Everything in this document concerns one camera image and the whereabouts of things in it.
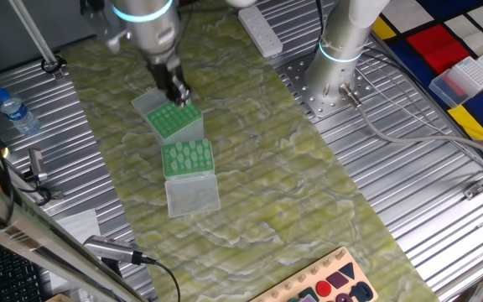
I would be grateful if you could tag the silver camera on black clamp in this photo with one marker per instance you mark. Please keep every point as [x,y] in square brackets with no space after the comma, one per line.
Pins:
[37,163]

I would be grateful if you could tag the green marble pattern mat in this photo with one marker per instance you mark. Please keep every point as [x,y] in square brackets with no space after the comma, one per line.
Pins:
[266,189]

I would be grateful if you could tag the white paper sheet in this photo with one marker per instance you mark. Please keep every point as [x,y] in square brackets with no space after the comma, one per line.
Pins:
[80,226]

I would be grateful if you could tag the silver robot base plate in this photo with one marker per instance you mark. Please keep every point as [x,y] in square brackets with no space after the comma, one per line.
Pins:
[315,107]

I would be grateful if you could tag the silver depth camera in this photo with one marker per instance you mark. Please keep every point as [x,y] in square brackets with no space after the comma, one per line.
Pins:
[109,248]

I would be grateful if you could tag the teal puzzle piece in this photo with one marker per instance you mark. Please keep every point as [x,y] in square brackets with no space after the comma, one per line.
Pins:
[307,293]

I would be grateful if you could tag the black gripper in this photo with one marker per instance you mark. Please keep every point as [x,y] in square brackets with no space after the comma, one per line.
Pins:
[165,74]

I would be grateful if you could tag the white power strip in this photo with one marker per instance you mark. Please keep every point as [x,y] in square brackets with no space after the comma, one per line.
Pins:
[260,31]

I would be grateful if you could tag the purple square puzzle piece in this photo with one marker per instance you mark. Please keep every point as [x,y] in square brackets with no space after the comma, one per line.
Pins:
[337,280]

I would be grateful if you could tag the slanted aluminium pole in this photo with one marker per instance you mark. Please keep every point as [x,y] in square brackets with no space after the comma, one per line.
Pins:
[34,33]

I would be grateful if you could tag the clear box white tip rack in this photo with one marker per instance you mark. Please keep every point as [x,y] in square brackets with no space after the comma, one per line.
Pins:
[473,74]

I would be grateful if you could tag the clear water bottle blue cap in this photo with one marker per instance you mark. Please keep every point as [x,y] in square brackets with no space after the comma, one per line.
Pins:
[17,113]

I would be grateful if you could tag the colour block patterned mat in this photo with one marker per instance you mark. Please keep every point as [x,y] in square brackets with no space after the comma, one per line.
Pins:
[438,50]

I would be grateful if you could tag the small brown cardboard box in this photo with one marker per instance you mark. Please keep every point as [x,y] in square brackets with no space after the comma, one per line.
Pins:
[59,298]

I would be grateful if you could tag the black pole base clamp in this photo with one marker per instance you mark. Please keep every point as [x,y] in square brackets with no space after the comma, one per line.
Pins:
[53,65]

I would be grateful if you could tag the lilac puzzle piece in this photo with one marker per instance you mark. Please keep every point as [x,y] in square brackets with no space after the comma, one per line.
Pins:
[309,299]

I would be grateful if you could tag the blue rounded puzzle piece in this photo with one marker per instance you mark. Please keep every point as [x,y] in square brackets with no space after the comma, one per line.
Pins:
[354,289]

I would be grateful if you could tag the navy triangle puzzle piece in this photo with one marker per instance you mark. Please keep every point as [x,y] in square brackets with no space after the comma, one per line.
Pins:
[348,270]

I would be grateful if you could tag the wooden shape puzzle board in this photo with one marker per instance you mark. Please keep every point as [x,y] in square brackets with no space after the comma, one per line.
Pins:
[365,277]

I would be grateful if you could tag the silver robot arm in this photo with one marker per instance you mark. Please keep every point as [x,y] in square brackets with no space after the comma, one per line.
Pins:
[153,33]

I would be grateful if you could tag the red circle puzzle piece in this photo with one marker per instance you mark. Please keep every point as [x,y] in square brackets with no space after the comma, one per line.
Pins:
[323,288]

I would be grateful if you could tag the black keyboard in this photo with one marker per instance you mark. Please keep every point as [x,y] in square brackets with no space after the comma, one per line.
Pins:
[6,277]

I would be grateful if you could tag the aluminium frame beam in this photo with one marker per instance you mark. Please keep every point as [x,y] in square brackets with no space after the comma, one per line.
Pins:
[23,228]

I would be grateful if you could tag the clear tip box green rack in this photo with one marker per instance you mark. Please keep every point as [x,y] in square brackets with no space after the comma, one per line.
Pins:
[183,132]
[191,195]

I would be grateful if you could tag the magenta round puzzle piece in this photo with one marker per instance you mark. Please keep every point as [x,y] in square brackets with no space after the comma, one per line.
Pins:
[344,298]

